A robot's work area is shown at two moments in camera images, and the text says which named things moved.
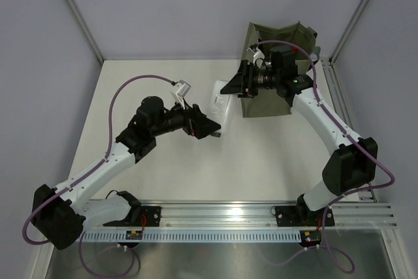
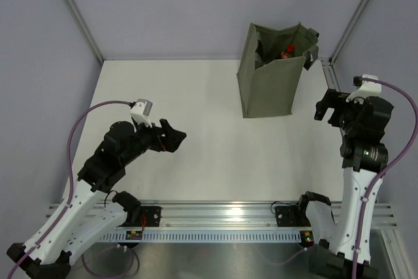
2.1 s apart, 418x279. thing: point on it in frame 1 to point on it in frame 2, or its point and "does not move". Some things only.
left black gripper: [197, 124] to [172, 138]
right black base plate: [303, 216] does not move
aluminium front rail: [260, 215] does not move
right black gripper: [243, 82] to [333, 99]
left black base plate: [151, 215] does not move
